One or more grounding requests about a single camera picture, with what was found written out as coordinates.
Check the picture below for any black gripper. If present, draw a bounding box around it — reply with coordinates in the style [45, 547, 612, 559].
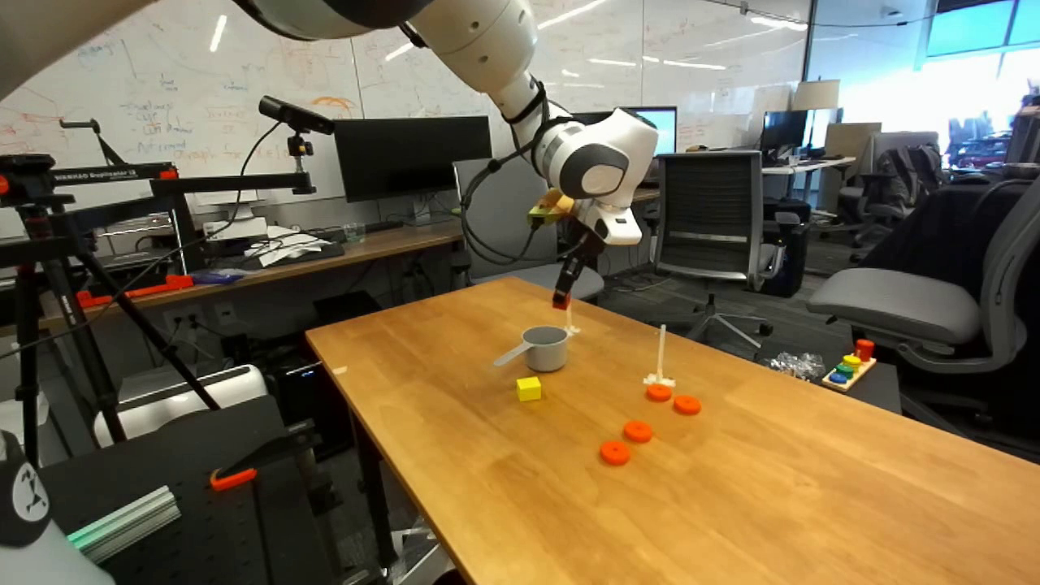
[548, 224, 612, 312]

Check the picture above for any white peg stand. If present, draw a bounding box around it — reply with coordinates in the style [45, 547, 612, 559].
[639, 321, 679, 391]

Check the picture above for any black mesh office chair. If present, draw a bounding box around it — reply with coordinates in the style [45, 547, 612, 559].
[654, 145, 777, 352]

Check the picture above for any lit monitor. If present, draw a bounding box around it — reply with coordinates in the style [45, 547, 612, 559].
[621, 103, 682, 158]

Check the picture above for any black monitor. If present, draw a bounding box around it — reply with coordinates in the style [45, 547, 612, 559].
[759, 107, 810, 166]
[332, 113, 494, 205]

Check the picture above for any wooden desk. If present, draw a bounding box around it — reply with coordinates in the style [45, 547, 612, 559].
[34, 222, 471, 327]

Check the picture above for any clear plastic pieces pile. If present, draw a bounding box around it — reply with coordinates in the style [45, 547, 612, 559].
[769, 348, 829, 382]

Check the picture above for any background desk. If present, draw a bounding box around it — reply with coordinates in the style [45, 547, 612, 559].
[759, 154, 856, 181]

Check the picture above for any black box under table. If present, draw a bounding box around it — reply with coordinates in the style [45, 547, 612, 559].
[271, 343, 359, 434]

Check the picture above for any white papers pile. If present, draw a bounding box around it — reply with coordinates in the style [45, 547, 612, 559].
[204, 217, 346, 270]

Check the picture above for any colourful stacking toy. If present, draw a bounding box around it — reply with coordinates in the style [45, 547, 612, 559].
[817, 336, 879, 394]

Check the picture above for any black table leg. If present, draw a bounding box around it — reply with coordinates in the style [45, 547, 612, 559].
[346, 416, 404, 579]

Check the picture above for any pale monitor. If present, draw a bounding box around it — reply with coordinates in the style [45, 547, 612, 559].
[821, 121, 884, 161]

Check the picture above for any grey padded office chair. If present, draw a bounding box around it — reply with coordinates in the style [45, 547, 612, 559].
[806, 177, 1040, 434]

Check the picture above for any white cylinder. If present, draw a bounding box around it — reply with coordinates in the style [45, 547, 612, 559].
[91, 362, 268, 452]

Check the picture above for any red bar clamp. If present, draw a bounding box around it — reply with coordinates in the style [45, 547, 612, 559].
[70, 270, 198, 316]

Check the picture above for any black platform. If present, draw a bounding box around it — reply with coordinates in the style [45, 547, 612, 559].
[34, 394, 366, 585]

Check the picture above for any silver aluminium bar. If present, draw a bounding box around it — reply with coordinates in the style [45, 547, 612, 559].
[61, 482, 184, 564]

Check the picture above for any black tripod with orange knobs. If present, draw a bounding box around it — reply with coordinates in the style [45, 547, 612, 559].
[0, 113, 319, 472]

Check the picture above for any black cap with logo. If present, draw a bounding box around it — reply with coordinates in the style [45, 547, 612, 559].
[0, 430, 54, 548]

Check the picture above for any wrist-mounted camera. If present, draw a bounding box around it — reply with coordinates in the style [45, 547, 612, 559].
[527, 187, 579, 228]

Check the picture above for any grey pot with handle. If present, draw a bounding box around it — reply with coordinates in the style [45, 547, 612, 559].
[491, 321, 579, 376]

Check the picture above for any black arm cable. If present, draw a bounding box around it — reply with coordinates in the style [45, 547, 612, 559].
[459, 79, 565, 270]

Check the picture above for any black camera on boom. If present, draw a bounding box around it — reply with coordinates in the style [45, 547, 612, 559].
[254, 90, 336, 161]

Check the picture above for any orange clamp handle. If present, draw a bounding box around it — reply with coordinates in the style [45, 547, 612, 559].
[208, 464, 264, 497]

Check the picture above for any wall whiteboard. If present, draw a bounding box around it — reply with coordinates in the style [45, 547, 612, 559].
[0, 0, 810, 238]

